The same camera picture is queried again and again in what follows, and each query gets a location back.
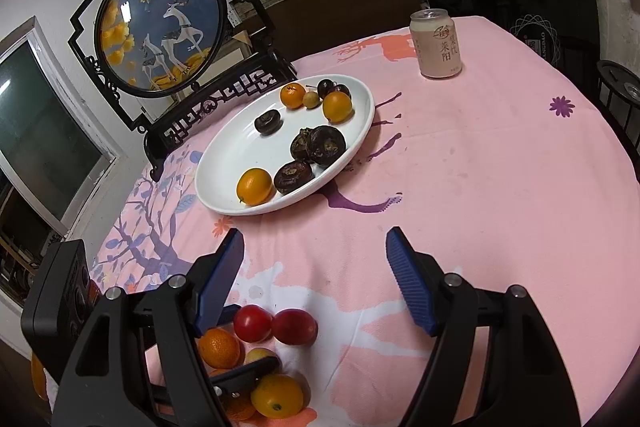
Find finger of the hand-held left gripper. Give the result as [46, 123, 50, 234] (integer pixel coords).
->
[210, 355, 282, 400]

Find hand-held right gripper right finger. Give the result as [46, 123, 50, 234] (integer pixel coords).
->
[385, 227, 583, 427]

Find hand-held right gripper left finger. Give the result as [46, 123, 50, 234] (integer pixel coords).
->
[59, 228, 246, 427]

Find pale yellow-pink fruit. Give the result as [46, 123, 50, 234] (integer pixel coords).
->
[243, 347, 280, 368]

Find yellow-green orange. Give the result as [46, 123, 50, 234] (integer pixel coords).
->
[250, 373, 305, 419]

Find orange tangerine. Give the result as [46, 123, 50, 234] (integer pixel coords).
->
[207, 368, 257, 423]
[31, 352, 49, 402]
[198, 328, 242, 370]

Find red cherry tomato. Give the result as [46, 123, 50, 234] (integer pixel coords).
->
[271, 308, 318, 346]
[233, 304, 274, 343]

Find yellow-orange smooth orange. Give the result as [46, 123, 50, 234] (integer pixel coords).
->
[236, 168, 276, 207]

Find white oval plate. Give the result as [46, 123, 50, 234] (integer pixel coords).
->
[194, 74, 376, 216]

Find dark brown water chestnut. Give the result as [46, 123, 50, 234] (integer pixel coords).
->
[273, 159, 316, 196]
[291, 128, 316, 162]
[306, 125, 347, 166]
[253, 110, 283, 136]

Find large smooth orange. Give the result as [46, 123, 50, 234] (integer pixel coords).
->
[322, 91, 355, 124]

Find small smooth orange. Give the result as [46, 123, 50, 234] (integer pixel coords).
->
[279, 83, 307, 110]

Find pink printed tablecloth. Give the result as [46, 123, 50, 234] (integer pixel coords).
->
[45, 16, 633, 427]

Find window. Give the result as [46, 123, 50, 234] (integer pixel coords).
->
[0, 17, 123, 308]

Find pink drink can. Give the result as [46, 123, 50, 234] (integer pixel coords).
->
[409, 8, 463, 80]

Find round deer picture screen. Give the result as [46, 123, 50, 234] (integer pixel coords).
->
[67, 0, 298, 182]

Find brown wooden board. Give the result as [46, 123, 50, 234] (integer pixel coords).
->
[240, 0, 426, 58]

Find black round weight plate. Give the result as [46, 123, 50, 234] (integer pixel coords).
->
[595, 59, 640, 108]

